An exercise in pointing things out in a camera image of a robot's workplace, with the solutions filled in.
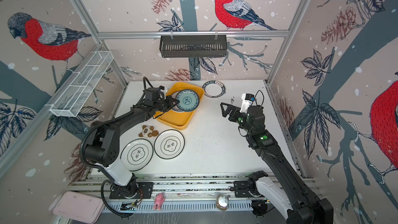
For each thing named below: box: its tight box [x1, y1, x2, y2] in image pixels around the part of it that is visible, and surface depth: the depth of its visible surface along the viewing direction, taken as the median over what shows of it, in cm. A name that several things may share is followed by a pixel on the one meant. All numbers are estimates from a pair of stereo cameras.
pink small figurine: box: [152, 192, 166, 210], surface depth 71 cm
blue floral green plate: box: [175, 89, 200, 112], surface depth 94 cm
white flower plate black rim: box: [153, 129, 186, 160], surface depth 90 cm
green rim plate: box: [202, 80, 226, 98], surface depth 120 cm
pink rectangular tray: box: [52, 190, 105, 224], surface depth 69 cm
